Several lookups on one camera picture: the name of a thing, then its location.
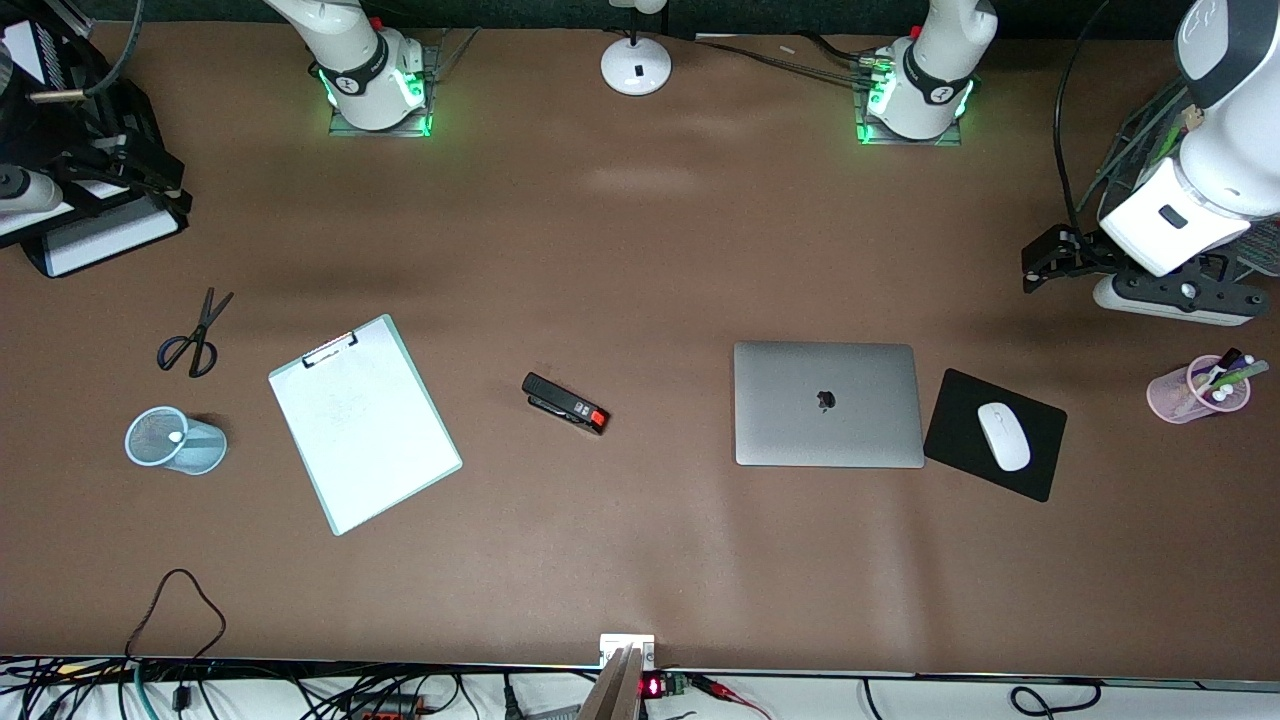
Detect red wires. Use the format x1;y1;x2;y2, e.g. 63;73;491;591
688;674;773;720

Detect black purple marker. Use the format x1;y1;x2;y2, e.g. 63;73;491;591
1195;347;1244;386

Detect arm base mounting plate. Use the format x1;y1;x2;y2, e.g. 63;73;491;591
328;28;481;138
855;60;968;148

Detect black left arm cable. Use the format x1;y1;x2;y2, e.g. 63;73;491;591
1052;0;1113;237

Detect silver laptop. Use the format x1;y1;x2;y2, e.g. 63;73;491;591
733;341;926;469

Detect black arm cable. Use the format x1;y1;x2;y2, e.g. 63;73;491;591
1052;0;1113;237
85;0;147;97

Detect black cable bundle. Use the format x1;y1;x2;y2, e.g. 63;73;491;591
695;33;883;86

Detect black scissors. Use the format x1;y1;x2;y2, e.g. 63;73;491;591
156;287;236;379

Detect grey camera stand post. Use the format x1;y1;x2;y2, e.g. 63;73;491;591
578;645;647;720

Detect black stacked file tray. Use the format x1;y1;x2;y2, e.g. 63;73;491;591
0;20;193;281

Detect tangled black cables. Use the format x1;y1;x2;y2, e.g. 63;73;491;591
0;658;601;720

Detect white paper sheet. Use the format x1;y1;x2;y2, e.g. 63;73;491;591
272;325;457;531

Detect black coiled cable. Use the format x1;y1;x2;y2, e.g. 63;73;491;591
860;678;1106;720

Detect black mesh desk organizer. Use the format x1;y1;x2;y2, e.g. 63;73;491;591
1090;75;1280;279

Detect light blue mesh cup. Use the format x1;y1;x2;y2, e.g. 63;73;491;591
124;405;229;476

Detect white computer mouse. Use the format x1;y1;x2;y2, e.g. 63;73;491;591
976;402;1032;473

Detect white round stand base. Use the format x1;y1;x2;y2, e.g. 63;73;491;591
600;0;673;97

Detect black looped cable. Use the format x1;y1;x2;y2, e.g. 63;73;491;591
124;568;227;663

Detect black mouse pad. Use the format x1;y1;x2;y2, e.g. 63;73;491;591
922;368;1069;503

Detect light green clipboard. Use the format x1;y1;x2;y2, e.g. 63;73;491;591
267;313;464;537

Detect pink translucent pen cup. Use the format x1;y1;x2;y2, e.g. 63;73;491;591
1147;355;1251;425

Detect black stapler with red end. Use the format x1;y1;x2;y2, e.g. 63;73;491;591
521;372;609;436

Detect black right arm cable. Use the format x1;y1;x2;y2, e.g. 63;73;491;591
85;0;147;97

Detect white mounting bracket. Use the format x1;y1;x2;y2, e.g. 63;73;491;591
599;633;657;671

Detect green marker with white tip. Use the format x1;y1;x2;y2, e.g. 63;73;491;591
1205;360;1271;393

